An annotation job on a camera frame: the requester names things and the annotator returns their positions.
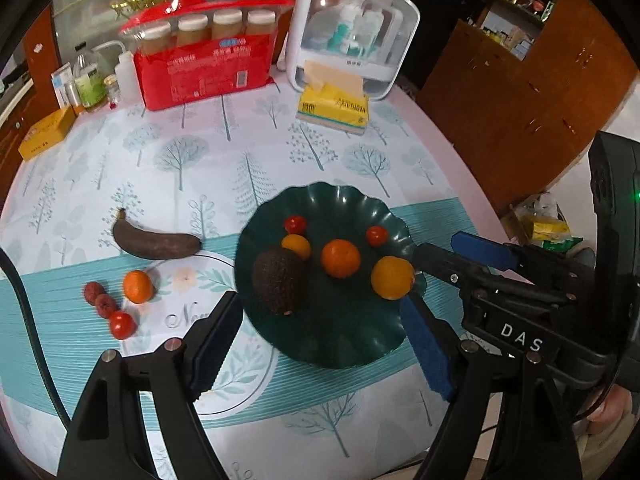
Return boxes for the small orange mandarin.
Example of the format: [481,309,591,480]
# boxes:
[122,270,154,304]

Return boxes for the dark red lychee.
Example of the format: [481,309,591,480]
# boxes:
[94,292,119,320]
[82,282,105,306]

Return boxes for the red cherry tomato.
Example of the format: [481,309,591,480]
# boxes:
[366,226,388,248]
[283,214,307,235]

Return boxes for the overripe brown banana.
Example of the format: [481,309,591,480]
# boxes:
[112,209,202,260]

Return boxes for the large orange mandarin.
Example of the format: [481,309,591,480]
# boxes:
[320,240,361,278]

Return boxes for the small yellow citrus fruit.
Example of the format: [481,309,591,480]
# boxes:
[281,234,312,261]

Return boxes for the right hand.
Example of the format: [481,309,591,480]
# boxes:
[587,385,632,425]

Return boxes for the yellow orange with sticker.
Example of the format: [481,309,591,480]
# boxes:
[370,256,416,300]

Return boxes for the dark brown avocado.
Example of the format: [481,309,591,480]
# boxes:
[252,247,307,316]

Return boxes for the printed tree tablecloth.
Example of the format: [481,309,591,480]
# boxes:
[1,78,504,479]

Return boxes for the dark green leaf plate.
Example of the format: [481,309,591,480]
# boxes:
[234,182,416,370]

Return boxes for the brown wooden cabinet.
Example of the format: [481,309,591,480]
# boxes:
[408,0,638,214]

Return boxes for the yellow tissue pack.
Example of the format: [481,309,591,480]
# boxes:
[296,61,369,134]

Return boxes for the yellow flat box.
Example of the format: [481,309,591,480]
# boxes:
[18,106,76,162]

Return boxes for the small glass jar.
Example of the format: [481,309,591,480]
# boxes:
[103,74,122,110]

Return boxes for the white plastic bottle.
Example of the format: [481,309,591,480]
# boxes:
[114,51,142,104]

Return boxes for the red tissue paper package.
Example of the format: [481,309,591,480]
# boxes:
[134,34,277,112]

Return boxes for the white plastic storage box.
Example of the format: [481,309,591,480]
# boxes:
[284,0,420,101]

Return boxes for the green label glass bottle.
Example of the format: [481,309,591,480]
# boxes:
[72,42,106,112]

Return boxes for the red lid jar tray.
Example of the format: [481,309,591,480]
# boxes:
[119,0,294,56]

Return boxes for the black cable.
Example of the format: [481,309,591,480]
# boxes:
[0,246,72,430]

